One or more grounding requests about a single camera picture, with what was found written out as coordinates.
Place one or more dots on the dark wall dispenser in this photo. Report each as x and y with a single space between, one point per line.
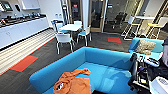
17 7

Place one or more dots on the white chair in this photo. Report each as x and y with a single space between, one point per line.
77 22
57 25
85 34
65 38

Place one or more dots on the red door sign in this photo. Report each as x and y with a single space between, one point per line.
75 5

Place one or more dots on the large blue sofa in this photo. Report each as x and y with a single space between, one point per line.
113 65

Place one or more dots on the dark office chair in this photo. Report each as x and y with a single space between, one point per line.
120 19

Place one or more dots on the white bar stool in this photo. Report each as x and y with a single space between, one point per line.
130 22

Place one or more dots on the white box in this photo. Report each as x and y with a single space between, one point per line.
160 86

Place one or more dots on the yellow bar stool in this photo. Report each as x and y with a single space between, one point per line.
156 25

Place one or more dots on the small blue sofa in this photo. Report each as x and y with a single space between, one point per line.
133 45

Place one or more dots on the dark glass door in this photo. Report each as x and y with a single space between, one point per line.
75 13

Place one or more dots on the white wall cabinet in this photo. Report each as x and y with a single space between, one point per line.
30 4

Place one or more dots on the orange hoodie with white print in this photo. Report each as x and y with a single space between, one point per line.
75 85

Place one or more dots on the patterned grey cushion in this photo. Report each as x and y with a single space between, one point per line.
146 47

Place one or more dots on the black equipment cart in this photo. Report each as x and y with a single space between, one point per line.
136 74

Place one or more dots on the black and white controller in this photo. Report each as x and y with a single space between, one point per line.
152 62

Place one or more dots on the white high table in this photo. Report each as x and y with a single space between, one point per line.
145 17

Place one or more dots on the white kitchen counter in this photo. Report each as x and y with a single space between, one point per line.
20 32

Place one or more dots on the white wall plate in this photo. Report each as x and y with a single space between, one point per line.
59 15
56 15

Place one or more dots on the white square table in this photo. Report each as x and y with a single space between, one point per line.
70 27

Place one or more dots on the wood framed glass door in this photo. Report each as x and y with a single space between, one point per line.
98 15

